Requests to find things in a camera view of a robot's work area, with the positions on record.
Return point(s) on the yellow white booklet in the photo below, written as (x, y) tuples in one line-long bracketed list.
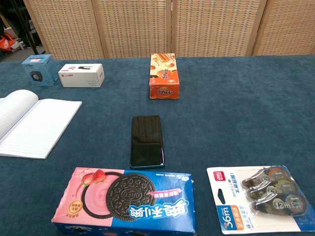
[(37, 127)]

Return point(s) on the black smartphone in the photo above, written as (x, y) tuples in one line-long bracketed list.
[(147, 142)]

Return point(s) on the orange biscuit box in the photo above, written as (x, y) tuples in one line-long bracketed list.
[(164, 78)]

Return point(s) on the blue carpet table mat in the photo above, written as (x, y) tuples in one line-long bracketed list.
[(221, 123)]

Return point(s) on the white rectangular product box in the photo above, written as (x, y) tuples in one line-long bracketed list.
[(81, 77)]

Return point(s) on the pink blue Oreo box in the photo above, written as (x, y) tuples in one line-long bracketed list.
[(128, 201)]

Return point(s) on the woven wooden folding screen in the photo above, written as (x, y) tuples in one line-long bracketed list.
[(152, 27)]

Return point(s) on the correction tape blister pack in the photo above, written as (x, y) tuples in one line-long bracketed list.
[(256, 196)]

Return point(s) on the blue speaker box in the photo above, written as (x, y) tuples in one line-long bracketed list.
[(39, 71)]

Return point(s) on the black tripod stand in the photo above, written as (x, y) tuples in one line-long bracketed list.
[(29, 29)]

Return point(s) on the orange bag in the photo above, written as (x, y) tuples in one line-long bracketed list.
[(6, 43)]

